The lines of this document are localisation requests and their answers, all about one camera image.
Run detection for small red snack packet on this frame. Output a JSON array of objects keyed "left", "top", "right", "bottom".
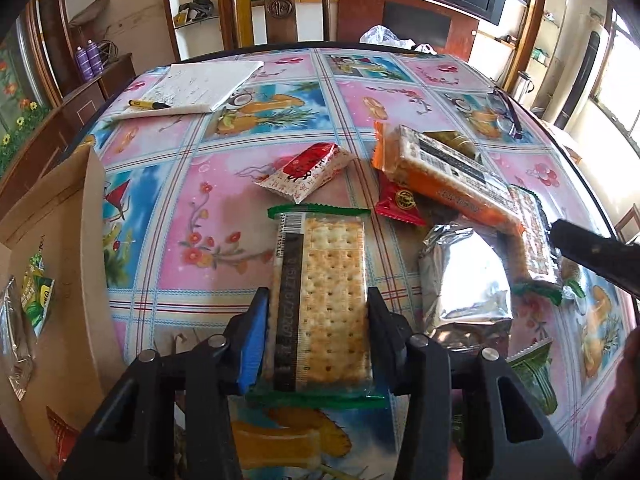
[{"left": 374, "top": 179, "right": 429, "bottom": 228}]

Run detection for bright window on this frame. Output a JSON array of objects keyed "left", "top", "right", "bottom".
[{"left": 589, "top": 9, "right": 640, "bottom": 152}]

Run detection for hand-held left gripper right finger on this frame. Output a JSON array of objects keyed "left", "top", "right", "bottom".
[{"left": 367, "top": 286, "right": 584, "bottom": 480}]

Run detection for metal kettle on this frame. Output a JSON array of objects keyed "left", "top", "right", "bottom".
[{"left": 514, "top": 70, "right": 536, "bottom": 99}]

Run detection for white plastic bag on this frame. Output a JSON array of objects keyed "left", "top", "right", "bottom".
[{"left": 358, "top": 24, "right": 439, "bottom": 56}]

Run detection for green-edged cracker packet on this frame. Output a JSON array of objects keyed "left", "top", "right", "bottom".
[
  {"left": 506, "top": 184, "right": 569, "bottom": 307},
  {"left": 244, "top": 202, "right": 389, "bottom": 409}
]

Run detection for red white snack packet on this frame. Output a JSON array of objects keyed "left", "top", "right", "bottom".
[{"left": 251, "top": 141, "right": 357, "bottom": 205}]

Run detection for olive green snack packet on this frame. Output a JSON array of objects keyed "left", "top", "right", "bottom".
[{"left": 423, "top": 129, "right": 479, "bottom": 159}]

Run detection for brown cardboard box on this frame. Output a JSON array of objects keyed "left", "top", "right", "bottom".
[{"left": 0, "top": 146, "right": 132, "bottom": 480}]

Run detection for large orange cracker pack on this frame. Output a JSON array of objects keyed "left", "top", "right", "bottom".
[{"left": 370, "top": 120, "right": 527, "bottom": 239}]

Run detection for dark-framed eyeglasses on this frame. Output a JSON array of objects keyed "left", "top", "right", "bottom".
[{"left": 481, "top": 86, "right": 524, "bottom": 141}]

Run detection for small clear green candy packet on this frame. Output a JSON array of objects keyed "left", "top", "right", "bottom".
[{"left": 556, "top": 259, "right": 587, "bottom": 304}]

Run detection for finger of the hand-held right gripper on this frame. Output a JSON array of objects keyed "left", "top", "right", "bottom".
[{"left": 548, "top": 218, "right": 640, "bottom": 312}]

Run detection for wood-framed wall shelf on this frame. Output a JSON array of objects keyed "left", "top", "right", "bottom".
[{"left": 499, "top": 0, "right": 572, "bottom": 112}]

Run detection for green pea snack packet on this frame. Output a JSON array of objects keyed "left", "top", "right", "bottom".
[
  {"left": 19, "top": 254, "right": 57, "bottom": 339},
  {"left": 506, "top": 336, "right": 559, "bottom": 417}
]

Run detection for person's right hand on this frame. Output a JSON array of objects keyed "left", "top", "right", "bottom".
[{"left": 612, "top": 329, "right": 640, "bottom": 412}]

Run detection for dark wooden door frame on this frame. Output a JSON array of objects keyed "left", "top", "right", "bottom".
[{"left": 26, "top": 0, "right": 77, "bottom": 107}]

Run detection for red-brown television cabinet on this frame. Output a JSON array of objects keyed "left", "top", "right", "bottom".
[{"left": 335, "top": 0, "right": 482, "bottom": 62}]

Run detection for plain wooden chair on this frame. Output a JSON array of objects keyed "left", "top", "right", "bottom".
[{"left": 614, "top": 204, "right": 640, "bottom": 244}]

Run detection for white notebook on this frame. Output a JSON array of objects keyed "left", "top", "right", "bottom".
[{"left": 109, "top": 59, "right": 266, "bottom": 122}]

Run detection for red gold snack packet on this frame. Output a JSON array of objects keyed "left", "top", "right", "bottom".
[{"left": 46, "top": 406, "right": 82, "bottom": 462}]

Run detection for brown cloth bag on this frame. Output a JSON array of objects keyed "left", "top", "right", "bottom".
[{"left": 67, "top": 0, "right": 113, "bottom": 29}]

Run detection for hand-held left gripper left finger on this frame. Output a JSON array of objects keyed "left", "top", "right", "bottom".
[{"left": 57, "top": 286, "right": 274, "bottom": 480}]

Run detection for dark wooden sideboard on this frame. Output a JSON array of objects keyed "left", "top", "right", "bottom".
[{"left": 0, "top": 52, "right": 137, "bottom": 207}]

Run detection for black yellow shelf clutter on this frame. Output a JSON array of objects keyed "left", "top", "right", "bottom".
[{"left": 172, "top": 0, "right": 217, "bottom": 27}]

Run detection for carved wooden chair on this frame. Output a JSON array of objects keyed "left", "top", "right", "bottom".
[{"left": 214, "top": 0, "right": 342, "bottom": 52}]

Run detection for small wooden table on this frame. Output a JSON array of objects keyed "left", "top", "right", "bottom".
[{"left": 544, "top": 119, "right": 584, "bottom": 167}]

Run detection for floral painted panel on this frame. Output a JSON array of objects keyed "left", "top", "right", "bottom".
[{"left": 0, "top": 34, "right": 52, "bottom": 172}]

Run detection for white standing air conditioner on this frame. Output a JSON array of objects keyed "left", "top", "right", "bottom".
[{"left": 549, "top": 9, "right": 612, "bottom": 132}]

